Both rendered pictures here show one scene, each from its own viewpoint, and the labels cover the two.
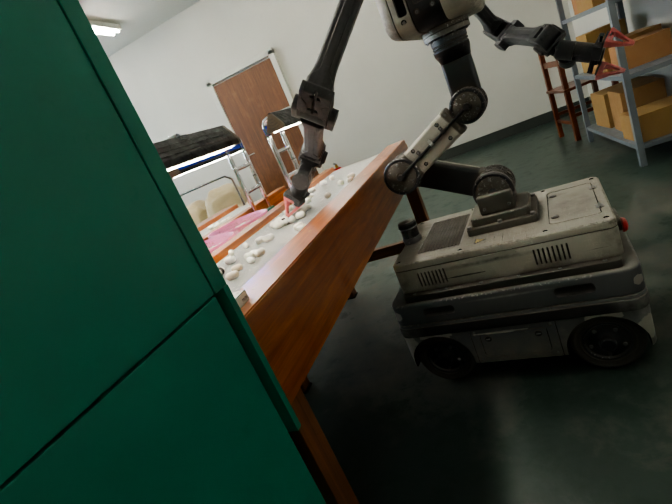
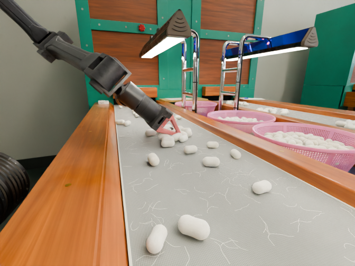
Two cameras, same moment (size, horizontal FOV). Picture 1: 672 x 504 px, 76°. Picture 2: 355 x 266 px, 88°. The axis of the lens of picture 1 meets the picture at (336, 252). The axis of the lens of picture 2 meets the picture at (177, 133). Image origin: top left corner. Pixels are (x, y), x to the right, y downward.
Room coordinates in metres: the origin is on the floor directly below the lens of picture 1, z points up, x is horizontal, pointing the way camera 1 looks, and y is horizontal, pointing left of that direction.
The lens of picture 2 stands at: (1.91, -0.26, 0.91)
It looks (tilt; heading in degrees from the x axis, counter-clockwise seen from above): 16 degrees down; 136
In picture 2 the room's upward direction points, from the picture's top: straight up
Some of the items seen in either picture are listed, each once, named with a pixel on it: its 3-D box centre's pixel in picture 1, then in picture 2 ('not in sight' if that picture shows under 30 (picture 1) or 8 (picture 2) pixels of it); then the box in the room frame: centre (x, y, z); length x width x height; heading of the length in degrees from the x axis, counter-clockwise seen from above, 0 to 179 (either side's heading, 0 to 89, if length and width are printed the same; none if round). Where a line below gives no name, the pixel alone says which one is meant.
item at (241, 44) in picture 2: not in sight; (242, 82); (1.38, 0.74, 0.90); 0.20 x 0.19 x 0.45; 155
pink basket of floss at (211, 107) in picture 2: not in sight; (195, 110); (1.14, 0.63, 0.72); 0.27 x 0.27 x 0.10
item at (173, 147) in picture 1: (166, 154); (156, 41); (1.18, 0.30, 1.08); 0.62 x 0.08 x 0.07; 155
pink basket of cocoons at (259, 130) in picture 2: (242, 232); (300, 149); (1.80, 0.33, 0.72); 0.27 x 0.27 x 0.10
